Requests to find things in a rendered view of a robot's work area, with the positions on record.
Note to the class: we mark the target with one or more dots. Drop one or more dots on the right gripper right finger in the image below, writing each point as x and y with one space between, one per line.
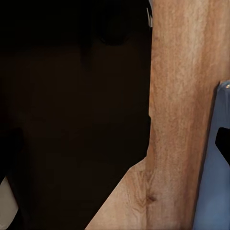
223 142

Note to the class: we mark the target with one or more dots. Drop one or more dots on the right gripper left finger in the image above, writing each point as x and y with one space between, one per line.
11 143

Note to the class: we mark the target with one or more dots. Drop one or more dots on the sofa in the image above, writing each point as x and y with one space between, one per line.
213 205

